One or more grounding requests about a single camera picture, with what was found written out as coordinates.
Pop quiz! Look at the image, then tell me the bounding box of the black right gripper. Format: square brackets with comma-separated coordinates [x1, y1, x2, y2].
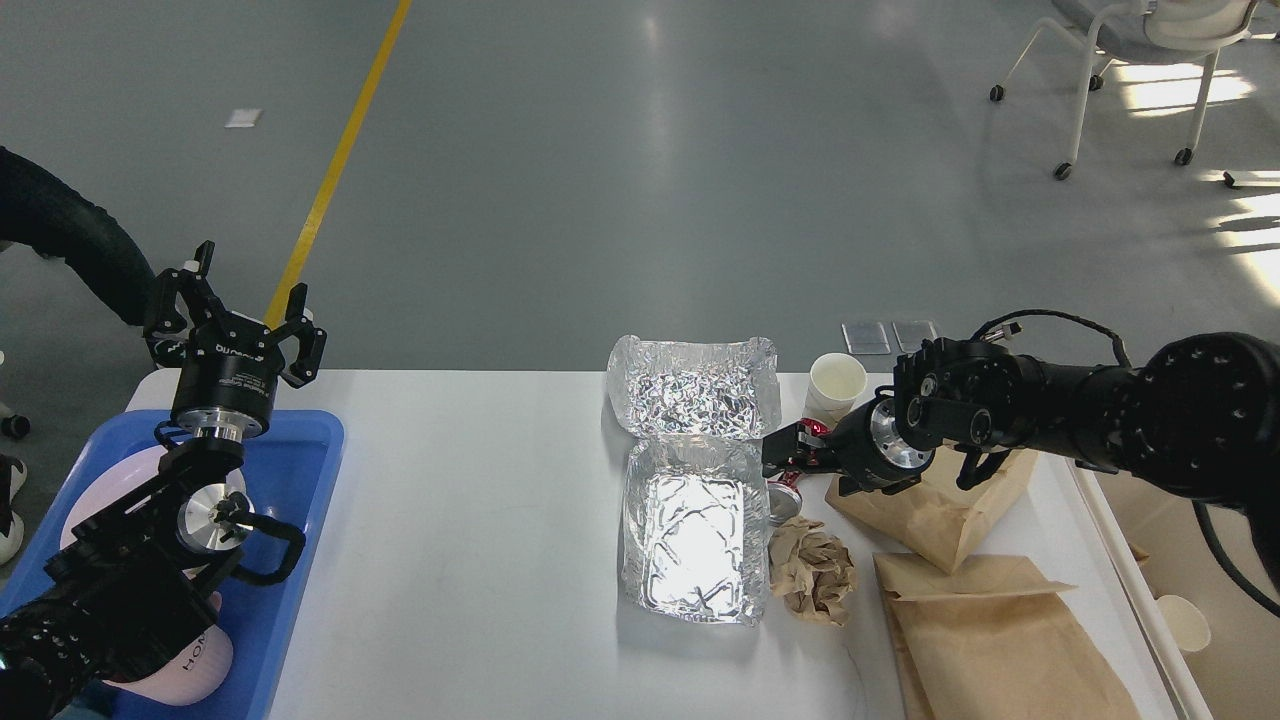
[762, 397, 934, 497]

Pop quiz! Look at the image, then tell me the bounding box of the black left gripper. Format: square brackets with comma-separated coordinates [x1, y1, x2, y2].
[142, 240, 326, 441]

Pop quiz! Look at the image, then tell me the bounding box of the aluminium foil container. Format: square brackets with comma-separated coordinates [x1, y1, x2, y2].
[605, 334, 782, 626]

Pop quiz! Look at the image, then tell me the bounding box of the pink plastic plate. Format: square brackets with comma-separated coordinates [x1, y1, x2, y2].
[58, 445, 253, 555]

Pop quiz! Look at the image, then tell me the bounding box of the pink mug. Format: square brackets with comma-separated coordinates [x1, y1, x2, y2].
[104, 624, 234, 707]

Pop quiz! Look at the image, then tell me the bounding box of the teal mug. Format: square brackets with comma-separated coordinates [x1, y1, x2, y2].
[54, 698, 113, 720]

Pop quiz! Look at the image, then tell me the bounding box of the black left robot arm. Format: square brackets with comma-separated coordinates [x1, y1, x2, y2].
[3, 241, 326, 719]

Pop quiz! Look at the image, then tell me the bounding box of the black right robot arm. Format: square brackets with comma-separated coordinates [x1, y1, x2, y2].
[762, 310, 1279, 612]

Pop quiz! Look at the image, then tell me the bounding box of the red foil wrapper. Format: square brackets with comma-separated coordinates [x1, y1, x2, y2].
[778, 418, 829, 492]

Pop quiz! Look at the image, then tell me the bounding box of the white paper cup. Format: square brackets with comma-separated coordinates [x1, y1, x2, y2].
[804, 352, 868, 427]

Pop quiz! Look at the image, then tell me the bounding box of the crumpled brown paper ball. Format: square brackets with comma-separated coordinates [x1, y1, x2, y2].
[768, 515, 858, 628]

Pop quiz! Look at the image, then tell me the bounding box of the small grey metal plate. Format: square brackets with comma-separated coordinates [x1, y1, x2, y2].
[841, 322, 892, 356]

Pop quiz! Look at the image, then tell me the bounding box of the blue plastic tray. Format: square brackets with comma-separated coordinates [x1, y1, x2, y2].
[1, 409, 346, 719]

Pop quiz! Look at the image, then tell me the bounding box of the person leg with shoe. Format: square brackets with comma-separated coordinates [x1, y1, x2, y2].
[3, 149, 154, 575]

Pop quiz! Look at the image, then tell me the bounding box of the flat brown paper bag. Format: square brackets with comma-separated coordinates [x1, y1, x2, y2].
[874, 553, 1139, 719]

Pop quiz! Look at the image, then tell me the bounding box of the white plastic bin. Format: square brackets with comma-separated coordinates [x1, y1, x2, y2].
[1039, 460, 1277, 719]

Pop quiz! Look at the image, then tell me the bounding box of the paper cup inside bin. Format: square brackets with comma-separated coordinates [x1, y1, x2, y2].
[1156, 594, 1212, 653]

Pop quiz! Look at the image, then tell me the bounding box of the white rolling chair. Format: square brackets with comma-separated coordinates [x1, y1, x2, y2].
[988, 1, 1258, 181]

